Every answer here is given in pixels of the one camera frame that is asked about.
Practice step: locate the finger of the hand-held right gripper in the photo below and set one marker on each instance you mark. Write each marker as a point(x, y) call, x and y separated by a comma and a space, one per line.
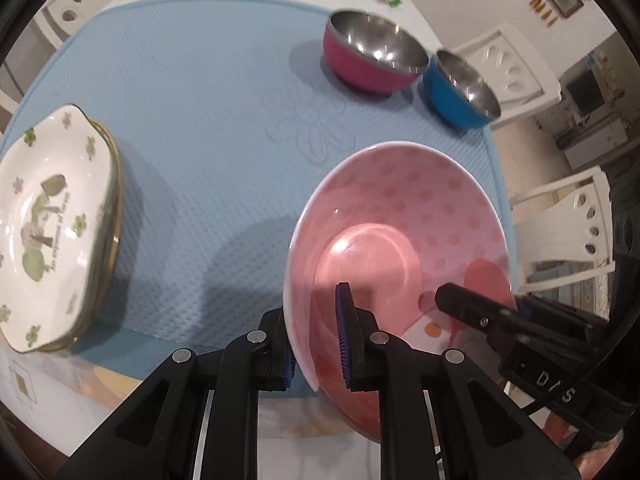
point(560, 312)
point(470, 310)

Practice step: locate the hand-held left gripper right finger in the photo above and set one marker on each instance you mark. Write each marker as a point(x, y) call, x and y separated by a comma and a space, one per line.
point(345, 335)

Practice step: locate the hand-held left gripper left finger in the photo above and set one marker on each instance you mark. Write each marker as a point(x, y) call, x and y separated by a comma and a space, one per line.
point(289, 367)

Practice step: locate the pink dotted ceramic bowl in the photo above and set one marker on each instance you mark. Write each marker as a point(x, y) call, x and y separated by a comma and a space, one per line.
point(400, 210)

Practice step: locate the hexagonal white clover plate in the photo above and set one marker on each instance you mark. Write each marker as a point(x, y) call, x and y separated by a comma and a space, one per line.
point(45, 200)
point(113, 185)

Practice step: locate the white side cabinet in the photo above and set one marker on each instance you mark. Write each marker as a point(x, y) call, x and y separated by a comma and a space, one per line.
point(605, 135)

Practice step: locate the blue steel bowl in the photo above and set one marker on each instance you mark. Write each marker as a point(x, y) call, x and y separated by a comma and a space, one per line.
point(445, 100)

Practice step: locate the microwave oven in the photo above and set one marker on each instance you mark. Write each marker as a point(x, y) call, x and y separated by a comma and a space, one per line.
point(585, 91)

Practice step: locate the light blue table mat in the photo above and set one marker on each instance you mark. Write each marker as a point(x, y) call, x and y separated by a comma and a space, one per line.
point(200, 110)

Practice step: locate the red steel bowl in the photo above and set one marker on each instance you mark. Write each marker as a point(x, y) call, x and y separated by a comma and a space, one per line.
point(360, 65)

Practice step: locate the hanging orange wall ornaments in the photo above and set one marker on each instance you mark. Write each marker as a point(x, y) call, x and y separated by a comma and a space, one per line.
point(544, 10)

